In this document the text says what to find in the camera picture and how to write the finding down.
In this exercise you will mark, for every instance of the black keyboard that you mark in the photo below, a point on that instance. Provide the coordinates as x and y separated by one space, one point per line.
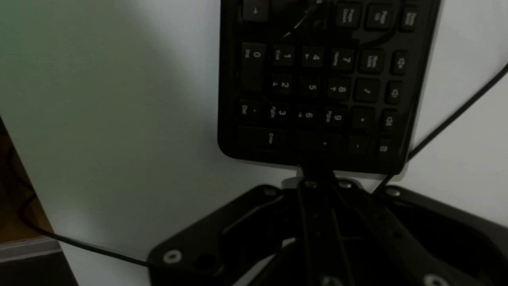
325 87

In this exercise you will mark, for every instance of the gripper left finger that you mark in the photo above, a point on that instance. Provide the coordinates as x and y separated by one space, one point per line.
222 238

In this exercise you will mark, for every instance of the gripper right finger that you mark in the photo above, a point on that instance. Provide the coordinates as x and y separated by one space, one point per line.
416 238

